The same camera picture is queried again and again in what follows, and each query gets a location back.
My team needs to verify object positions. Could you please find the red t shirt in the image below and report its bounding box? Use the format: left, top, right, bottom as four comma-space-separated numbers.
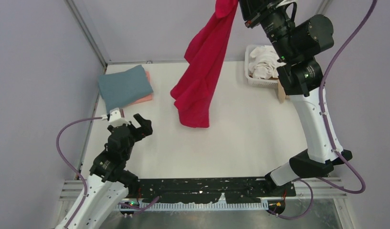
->
170, 0, 238, 128

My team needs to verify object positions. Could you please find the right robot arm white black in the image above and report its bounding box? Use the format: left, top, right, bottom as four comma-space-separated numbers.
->
239, 0, 352, 189

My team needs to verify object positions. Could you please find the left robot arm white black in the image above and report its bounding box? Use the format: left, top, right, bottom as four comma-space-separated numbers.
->
56, 109, 153, 229

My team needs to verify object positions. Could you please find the folded pink t shirt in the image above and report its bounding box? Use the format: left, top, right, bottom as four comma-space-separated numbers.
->
131, 71, 153, 105

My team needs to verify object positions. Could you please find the folded blue-grey t shirt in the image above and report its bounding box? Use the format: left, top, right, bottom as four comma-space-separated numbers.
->
98, 65, 153, 113

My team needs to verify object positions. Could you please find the white t shirt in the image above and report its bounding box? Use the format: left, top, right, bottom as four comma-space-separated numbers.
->
247, 45, 285, 80

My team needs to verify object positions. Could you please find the white plastic laundry basket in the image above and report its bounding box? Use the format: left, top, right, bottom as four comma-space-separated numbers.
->
244, 44, 278, 89

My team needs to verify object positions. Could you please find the beige t shirt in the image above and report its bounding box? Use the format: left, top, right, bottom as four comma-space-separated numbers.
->
277, 79, 288, 104

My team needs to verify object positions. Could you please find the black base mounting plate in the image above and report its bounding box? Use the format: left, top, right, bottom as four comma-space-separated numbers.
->
127, 177, 296, 204

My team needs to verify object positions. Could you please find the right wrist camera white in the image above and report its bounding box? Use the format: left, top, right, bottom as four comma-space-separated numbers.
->
276, 0, 297, 8

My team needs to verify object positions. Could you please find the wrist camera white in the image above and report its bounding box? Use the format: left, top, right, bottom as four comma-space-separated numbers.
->
276, 0, 297, 8
101, 108, 129, 127

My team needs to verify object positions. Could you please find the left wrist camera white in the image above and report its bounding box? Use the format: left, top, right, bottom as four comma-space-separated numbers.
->
101, 108, 129, 127

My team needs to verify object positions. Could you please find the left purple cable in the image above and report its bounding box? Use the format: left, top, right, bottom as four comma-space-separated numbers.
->
56, 116, 160, 229

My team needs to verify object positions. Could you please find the purple cable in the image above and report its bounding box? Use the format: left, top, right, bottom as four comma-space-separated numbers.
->
266, 0, 379, 220
56, 116, 160, 229

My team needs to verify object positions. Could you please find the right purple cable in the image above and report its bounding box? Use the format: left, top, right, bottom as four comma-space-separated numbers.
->
266, 0, 379, 220

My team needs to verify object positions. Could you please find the aluminium frame rail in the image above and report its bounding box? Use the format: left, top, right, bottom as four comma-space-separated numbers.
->
60, 179, 347, 211

